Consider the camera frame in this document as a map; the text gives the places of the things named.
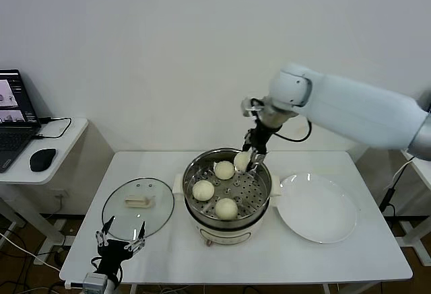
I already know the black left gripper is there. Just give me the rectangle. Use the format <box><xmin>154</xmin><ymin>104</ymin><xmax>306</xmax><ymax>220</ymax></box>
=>
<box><xmin>95</xmin><ymin>215</ymin><xmax>146</xmax><ymax>277</ymax></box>

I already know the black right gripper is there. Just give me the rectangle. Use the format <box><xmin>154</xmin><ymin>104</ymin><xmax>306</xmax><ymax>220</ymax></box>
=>
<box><xmin>242</xmin><ymin>122</ymin><xmax>282</xmax><ymax>174</ymax></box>

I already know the white steamed baozi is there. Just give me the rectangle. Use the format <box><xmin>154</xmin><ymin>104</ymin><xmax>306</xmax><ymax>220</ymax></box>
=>
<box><xmin>233</xmin><ymin>151</ymin><xmax>252</xmax><ymax>172</ymax></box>
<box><xmin>214</xmin><ymin>197</ymin><xmax>239</xmax><ymax>220</ymax></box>
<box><xmin>192</xmin><ymin>179</ymin><xmax>216</xmax><ymax>203</ymax></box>
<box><xmin>214</xmin><ymin>161</ymin><xmax>236</xmax><ymax>180</ymax></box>

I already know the glass lid cream handle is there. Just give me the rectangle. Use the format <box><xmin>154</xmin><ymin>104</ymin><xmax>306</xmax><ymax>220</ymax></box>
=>
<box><xmin>101</xmin><ymin>177</ymin><xmax>175</xmax><ymax>242</ymax></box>

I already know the stainless steel steamer basket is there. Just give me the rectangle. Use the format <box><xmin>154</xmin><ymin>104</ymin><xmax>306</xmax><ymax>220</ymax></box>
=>
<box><xmin>172</xmin><ymin>147</ymin><xmax>282</xmax><ymax>228</ymax></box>

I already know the white round plate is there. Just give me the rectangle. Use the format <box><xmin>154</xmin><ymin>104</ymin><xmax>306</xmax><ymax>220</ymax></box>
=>
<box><xmin>276</xmin><ymin>172</ymin><xmax>358</xmax><ymax>244</ymax></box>

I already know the cream electric cooking pot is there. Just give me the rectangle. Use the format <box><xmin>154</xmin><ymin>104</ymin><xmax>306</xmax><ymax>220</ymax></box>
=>
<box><xmin>185</xmin><ymin>203</ymin><xmax>270</xmax><ymax>248</ymax></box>

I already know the white side table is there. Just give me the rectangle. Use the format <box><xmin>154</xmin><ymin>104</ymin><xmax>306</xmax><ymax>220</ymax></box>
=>
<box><xmin>355</xmin><ymin>142</ymin><xmax>431</xmax><ymax>258</ymax></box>
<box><xmin>0</xmin><ymin>118</ymin><xmax>115</xmax><ymax>251</ymax></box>

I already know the black computer mouse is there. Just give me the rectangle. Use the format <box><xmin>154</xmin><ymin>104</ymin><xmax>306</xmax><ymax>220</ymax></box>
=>
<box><xmin>29</xmin><ymin>148</ymin><xmax>57</xmax><ymax>173</ymax></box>

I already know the black open laptop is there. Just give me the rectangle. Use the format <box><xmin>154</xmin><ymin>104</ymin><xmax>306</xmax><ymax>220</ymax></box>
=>
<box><xmin>0</xmin><ymin>69</ymin><xmax>42</xmax><ymax>174</ymax></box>

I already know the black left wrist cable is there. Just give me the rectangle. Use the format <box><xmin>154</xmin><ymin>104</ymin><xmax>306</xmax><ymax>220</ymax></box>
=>
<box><xmin>90</xmin><ymin>256</ymin><xmax>123</xmax><ymax>287</ymax></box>

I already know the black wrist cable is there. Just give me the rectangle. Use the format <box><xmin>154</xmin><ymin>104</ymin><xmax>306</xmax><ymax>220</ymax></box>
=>
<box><xmin>272</xmin><ymin>117</ymin><xmax>312</xmax><ymax>143</ymax></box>
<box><xmin>90</xmin><ymin>256</ymin><xmax>123</xmax><ymax>287</ymax></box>

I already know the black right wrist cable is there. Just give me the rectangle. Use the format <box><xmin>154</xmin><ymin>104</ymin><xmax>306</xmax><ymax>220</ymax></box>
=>
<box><xmin>272</xmin><ymin>117</ymin><xmax>312</xmax><ymax>143</ymax></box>

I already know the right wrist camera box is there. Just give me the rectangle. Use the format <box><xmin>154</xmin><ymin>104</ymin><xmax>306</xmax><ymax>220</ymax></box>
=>
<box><xmin>240</xmin><ymin>97</ymin><xmax>267</xmax><ymax>117</ymax></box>

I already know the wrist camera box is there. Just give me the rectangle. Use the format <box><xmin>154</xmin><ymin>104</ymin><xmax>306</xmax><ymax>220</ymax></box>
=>
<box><xmin>82</xmin><ymin>272</ymin><xmax>108</xmax><ymax>293</ymax></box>
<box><xmin>240</xmin><ymin>97</ymin><xmax>267</xmax><ymax>117</ymax></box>

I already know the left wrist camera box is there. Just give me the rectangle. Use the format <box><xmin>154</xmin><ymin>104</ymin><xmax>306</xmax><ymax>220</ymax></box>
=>
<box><xmin>82</xmin><ymin>272</ymin><xmax>108</xmax><ymax>293</ymax></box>

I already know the white floor cable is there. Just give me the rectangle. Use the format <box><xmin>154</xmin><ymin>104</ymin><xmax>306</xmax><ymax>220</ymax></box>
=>
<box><xmin>0</xmin><ymin>231</ymin><xmax>63</xmax><ymax>272</ymax></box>

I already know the black laptop cable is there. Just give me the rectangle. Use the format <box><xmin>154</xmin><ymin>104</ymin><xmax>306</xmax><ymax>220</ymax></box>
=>
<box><xmin>32</xmin><ymin>116</ymin><xmax>73</xmax><ymax>139</ymax></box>

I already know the white laptop cable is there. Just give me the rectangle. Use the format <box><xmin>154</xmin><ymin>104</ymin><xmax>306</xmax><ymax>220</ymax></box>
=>
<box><xmin>392</xmin><ymin>157</ymin><xmax>417</xmax><ymax>187</ymax></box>

